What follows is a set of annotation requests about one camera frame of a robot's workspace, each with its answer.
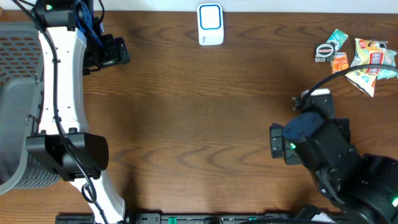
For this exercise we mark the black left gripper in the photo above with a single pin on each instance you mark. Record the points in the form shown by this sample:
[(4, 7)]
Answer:
[(114, 55)]

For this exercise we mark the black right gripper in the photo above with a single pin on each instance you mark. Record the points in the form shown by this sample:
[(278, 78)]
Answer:
[(285, 152)]

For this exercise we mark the orange small box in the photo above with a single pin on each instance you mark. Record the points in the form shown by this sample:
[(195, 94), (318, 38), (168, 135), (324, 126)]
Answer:
[(339, 62)]

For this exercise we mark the dark green round-label packet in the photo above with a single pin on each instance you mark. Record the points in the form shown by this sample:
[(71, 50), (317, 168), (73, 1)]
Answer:
[(325, 52)]

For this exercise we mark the light teal small packet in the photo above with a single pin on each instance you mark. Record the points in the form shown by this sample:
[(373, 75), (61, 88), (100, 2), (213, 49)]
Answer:
[(337, 39)]

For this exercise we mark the yellow snack bag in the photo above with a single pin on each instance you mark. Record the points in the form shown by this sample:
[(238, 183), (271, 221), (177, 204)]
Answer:
[(367, 52)]

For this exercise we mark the teal snack packet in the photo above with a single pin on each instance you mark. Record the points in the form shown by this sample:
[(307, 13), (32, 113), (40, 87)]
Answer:
[(390, 61)]

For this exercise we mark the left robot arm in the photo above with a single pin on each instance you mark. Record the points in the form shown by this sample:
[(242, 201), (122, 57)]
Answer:
[(74, 44)]

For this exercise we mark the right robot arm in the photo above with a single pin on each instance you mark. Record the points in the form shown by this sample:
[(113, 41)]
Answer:
[(364, 186)]

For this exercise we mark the white barcode scanner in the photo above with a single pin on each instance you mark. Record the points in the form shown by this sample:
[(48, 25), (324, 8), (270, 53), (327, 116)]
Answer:
[(210, 24)]

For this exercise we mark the grey plastic mesh basket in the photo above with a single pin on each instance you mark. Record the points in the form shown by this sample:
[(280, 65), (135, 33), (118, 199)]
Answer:
[(22, 90)]

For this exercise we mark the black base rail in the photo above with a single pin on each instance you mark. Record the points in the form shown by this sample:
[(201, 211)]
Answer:
[(156, 218)]

